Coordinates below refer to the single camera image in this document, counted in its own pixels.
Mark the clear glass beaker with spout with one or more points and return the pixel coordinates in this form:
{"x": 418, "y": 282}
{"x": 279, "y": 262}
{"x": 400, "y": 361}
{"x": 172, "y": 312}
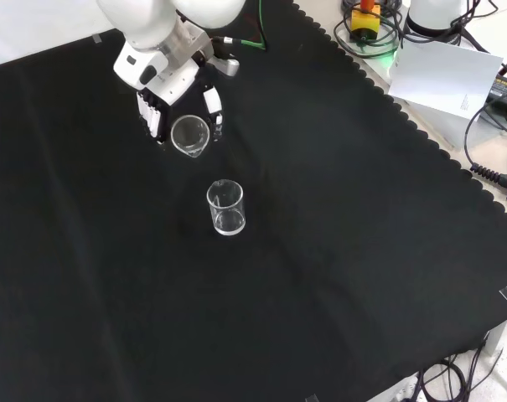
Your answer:
{"x": 228, "y": 224}
{"x": 190, "y": 147}

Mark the white device with black base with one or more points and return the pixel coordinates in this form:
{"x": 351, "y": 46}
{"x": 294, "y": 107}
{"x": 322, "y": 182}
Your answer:
{"x": 433, "y": 14}

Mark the yellow stop button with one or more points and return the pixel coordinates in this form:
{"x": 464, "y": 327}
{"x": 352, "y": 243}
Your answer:
{"x": 365, "y": 21}

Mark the black table cloth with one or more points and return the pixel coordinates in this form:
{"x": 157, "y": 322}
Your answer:
{"x": 278, "y": 272}

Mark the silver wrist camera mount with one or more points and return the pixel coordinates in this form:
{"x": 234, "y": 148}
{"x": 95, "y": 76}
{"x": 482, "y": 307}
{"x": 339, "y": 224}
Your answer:
{"x": 228, "y": 66}

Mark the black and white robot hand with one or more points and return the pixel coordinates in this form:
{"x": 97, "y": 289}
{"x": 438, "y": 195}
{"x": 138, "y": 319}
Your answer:
{"x": 169, "y": 84}

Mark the black power adapter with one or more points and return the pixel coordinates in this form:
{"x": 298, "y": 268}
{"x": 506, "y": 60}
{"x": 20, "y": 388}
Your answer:
{"x": 506, "y": 90}

